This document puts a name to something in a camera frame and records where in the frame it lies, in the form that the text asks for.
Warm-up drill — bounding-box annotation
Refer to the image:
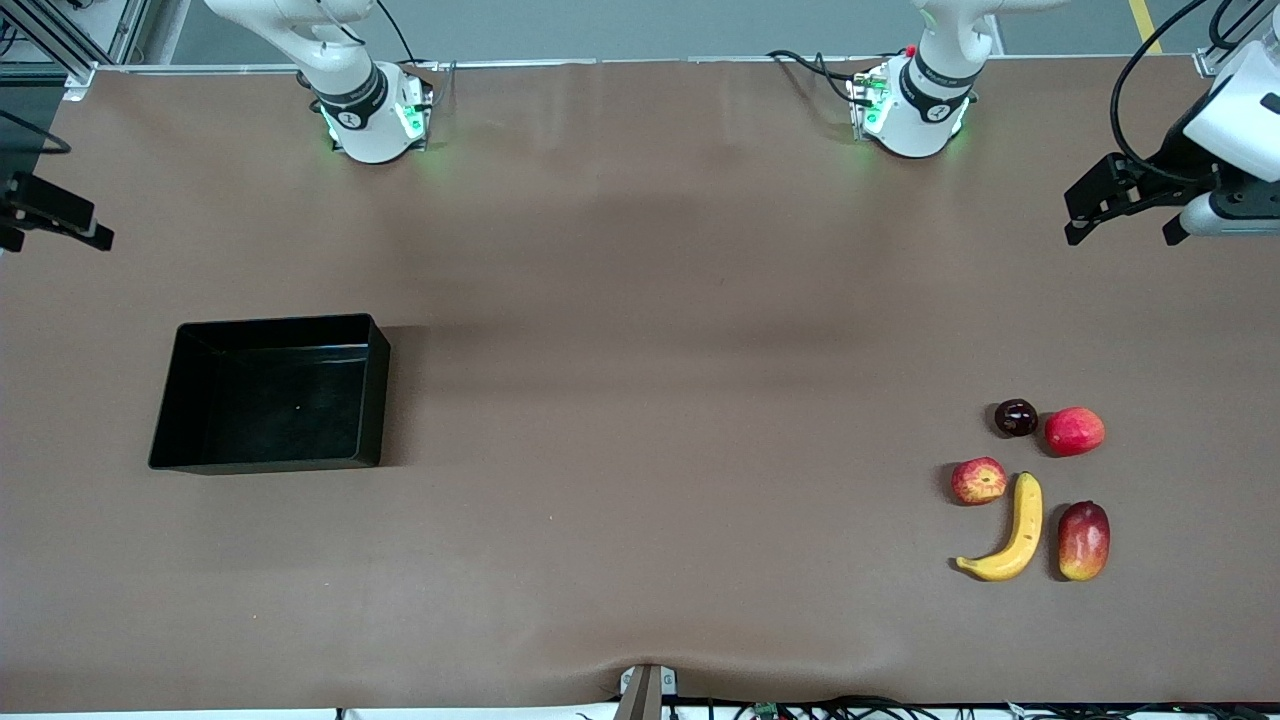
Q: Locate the black plastic box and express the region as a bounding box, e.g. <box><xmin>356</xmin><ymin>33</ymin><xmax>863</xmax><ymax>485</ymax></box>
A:
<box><xmin>148</xmin><ymin>313</ymin><xmax>392</xmax><ymax>475</ymax></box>

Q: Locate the small red yellow apple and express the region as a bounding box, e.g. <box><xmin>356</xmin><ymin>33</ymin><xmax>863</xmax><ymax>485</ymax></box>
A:
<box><xmin>950</xmin><ymin>457</ymin><xmax>1009</xmax><ymax>507</ymax></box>

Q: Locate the yellow banana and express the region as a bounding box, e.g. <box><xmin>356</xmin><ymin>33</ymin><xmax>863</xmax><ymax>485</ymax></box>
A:
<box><xmin>953</xmin><ymin>471</ymin><xmax>1044</xmax><ymax>583</ymax></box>

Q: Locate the red peach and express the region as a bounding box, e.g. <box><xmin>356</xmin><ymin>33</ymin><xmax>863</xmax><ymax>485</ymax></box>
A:
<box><xmin>1044</xmin><ymin>406</ymin><xmax>1107</xmax><ymax>458</ymax></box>

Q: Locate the dark purple plum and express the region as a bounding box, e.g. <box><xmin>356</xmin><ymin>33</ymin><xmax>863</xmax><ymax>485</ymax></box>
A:
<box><xmin>994</xmin><ymin>398</ymin><xmax>1040</xmax><ymax>439</ymax></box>

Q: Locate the red yellow mango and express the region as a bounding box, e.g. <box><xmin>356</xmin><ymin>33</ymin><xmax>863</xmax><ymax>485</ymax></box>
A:
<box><xmin>1057</xmin><ymin>500</ymin><xmax>1112</xmax><ymax>582</ymax></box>

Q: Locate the brown table cover mat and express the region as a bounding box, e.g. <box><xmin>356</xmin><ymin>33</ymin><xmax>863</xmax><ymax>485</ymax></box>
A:
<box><xmin>0</xmin><ymin>55</ymin><xmax>1280</xmax><ymax>713</ymax></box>

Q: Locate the black left base cable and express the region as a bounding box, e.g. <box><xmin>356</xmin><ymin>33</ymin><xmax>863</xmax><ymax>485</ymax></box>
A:
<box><xmin>766</xmin><ymin>48</ymin><xmax>906</xmax><ymax>106</ymax></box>

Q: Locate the black base cable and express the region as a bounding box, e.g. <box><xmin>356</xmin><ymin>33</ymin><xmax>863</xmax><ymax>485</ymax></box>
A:
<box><xmin>375</xmin><ymin>0</ymin><xmax>446</xmax><ymax>71</ymax></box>
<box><xmin>766</xmin><ymin>48</ymin><xmax>906</xmax><ymax>106</ymax></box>

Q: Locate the black right base cable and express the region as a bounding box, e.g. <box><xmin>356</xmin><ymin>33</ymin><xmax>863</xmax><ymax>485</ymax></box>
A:
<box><xmin>375</xmin><ymin>0</ymin><xmax>446</xmax><ymax>71</ymax></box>

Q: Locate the metal clamp bracket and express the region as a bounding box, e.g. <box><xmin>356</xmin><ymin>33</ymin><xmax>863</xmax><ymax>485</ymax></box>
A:
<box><xmin>618</xmin><ymin>665</ymin><xmax>679</xmax><ymax>698</ymax></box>

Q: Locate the brown camera post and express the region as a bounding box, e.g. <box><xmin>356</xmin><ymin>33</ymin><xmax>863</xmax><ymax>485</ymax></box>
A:
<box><xmin>612</xmin><ymin>663</ymin><xmax>663</xmax><ymax>720</ymax></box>

